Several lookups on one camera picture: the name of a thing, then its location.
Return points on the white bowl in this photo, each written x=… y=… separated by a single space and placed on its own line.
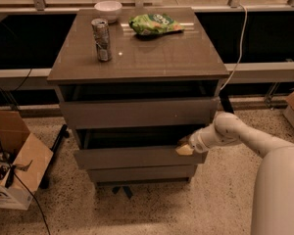
x=109 y=10

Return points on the black bar on floor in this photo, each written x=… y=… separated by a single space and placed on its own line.
x=63 y=133

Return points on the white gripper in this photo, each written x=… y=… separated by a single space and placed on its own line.
x=195 y=140

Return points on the silver drink can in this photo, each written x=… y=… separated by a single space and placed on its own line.
x=101 y=34

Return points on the cardboard box left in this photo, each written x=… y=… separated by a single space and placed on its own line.
x=29 y=154

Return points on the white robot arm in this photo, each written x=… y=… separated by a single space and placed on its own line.
x=273 y=198

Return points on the grey top drawer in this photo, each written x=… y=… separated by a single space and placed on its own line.
x=134 y=113

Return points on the grey bottom drawer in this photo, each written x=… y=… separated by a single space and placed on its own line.
x=142 y=173

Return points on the green chip bag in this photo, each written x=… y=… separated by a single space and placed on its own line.
x=154 y=24

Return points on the grey drawer cabinet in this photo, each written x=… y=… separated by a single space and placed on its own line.
x=173 y=66

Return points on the grey drawer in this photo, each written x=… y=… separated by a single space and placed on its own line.
x=142 y=173
x=134 y=113
x=127 y=147

